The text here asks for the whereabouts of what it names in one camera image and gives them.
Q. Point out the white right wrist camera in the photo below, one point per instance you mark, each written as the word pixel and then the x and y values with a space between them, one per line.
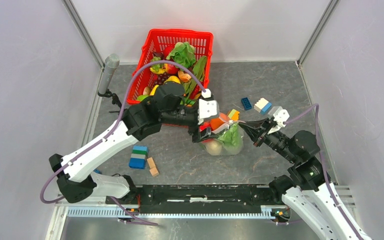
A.
pixel 277 117

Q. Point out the clear zip top bag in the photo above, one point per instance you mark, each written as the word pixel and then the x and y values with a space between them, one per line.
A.
pixel 219 130

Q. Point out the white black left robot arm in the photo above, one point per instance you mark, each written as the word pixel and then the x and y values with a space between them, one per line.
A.
pixel 74 173

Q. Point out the small wooden block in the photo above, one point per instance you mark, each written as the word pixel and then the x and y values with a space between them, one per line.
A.
pixel 151 163
pixel 154 171

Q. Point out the green leafy vegetable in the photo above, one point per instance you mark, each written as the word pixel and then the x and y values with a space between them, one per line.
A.
pixel 182 53

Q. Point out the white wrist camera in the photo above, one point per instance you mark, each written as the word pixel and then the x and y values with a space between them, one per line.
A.
pixel 277 117
pixel 208 108

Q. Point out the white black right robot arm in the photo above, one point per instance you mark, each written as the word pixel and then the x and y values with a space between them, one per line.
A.
pixel 307 189

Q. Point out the white radish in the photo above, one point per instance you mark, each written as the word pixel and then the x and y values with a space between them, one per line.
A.
pixel 213 147

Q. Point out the orange fruit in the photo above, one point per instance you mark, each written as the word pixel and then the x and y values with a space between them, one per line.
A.
pixel 215 123

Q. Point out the green romaine lettuce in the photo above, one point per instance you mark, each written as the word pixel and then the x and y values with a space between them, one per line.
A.
pixel 231 139

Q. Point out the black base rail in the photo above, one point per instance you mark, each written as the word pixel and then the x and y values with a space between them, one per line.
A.
pixel 201 198

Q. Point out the green apple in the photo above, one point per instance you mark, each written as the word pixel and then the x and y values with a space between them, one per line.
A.
pixel 142 97

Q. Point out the white blue toy block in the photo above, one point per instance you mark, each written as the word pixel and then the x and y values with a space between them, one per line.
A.
pixel 262 106

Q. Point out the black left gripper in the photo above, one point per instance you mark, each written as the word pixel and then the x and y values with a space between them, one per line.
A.
pixel 197 136

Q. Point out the grey microphone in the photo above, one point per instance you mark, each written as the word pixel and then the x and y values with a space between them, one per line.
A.
pixel 112 62

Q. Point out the blue green stacked blocks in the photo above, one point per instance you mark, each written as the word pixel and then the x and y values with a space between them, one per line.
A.
pixel 138 158

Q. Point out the yellow orange toy block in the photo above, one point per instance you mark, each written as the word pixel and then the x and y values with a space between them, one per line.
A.
pixel 233 115

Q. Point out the dark blue toy block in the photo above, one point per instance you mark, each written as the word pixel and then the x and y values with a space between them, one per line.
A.
pixel 246 104

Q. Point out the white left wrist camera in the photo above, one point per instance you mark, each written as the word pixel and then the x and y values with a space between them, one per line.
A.
pixel 208 108

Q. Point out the red tomato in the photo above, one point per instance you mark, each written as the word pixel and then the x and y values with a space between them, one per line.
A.
pixel 204 126

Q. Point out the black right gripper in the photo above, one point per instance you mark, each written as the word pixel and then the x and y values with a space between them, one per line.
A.
pixel 257 132

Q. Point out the green grapes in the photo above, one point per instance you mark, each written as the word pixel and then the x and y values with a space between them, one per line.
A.
pixel 156 68

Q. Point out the red plastic basket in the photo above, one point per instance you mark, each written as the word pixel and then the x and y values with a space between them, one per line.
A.
pixel 157 41

